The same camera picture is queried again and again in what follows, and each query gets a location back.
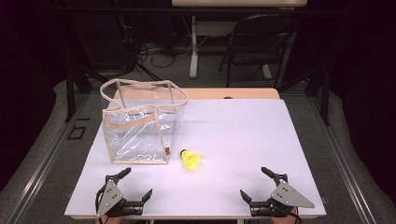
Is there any person's left hand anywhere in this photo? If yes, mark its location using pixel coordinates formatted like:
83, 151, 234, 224
93, 215, 123, 224

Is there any bundle of floor cables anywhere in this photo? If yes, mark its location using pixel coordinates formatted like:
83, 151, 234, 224
136, 36, 194, 69

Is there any white board sheet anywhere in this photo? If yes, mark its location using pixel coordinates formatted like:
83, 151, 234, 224
64, 98, 327, 218

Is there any black folding chair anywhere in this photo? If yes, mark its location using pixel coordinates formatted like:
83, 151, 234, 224
219, 13, 297, 89

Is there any yellow shuttlecock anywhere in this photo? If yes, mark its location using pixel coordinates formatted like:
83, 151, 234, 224
179, 148, 203, 171

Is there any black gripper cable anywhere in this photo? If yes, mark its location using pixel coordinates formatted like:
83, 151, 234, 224
94, 186, 106, 218
291, 207, 303, 224

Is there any white desk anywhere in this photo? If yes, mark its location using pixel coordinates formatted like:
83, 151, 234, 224
171, 0, 308, 80

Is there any black floor socket frame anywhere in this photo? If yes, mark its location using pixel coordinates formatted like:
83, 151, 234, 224
66, 125, 88, 141

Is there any clear plastic bag beige trim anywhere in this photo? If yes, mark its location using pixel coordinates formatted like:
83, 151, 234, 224
99, 78, 189, 165

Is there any person's right hand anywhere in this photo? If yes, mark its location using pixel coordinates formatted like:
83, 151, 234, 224
270, 207, 298, 224

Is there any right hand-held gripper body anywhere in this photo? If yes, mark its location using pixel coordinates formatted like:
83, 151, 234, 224
249, 173, 316, 217

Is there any metal floor rail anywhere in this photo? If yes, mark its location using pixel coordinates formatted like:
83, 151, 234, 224
8, 92, 92, 224
306, 92, 378, 224

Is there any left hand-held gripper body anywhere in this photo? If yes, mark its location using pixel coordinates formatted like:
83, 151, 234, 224
95, 174, 145, 218

